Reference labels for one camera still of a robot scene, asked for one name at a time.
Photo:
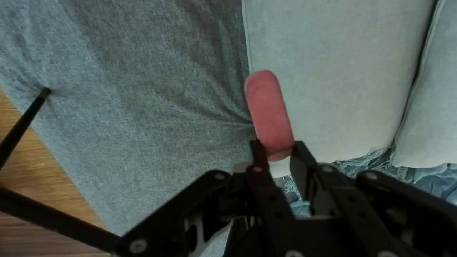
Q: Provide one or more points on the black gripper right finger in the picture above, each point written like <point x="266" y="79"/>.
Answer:
<point x="361" y="219"/>

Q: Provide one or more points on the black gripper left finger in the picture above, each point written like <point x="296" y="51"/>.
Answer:
<point x="223" y="215"/>

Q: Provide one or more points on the small red eraser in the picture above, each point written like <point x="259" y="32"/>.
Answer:
<point x="269" y="109"/>

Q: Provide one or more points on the large grey pillow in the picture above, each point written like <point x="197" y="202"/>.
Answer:
<point x="343" y="72"/>
<point x="437" y="119"/>

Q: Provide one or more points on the blue patterned cloth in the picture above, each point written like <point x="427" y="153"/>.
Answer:
<point x="429" y="180"/>

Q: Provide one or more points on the grey floor rug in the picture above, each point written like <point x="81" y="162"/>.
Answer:
<point x="143" y="95"/>

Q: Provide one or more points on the thin black metal rod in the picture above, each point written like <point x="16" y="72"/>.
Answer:
<point x="26" y="119"/>
<point x="47" y="220"/>

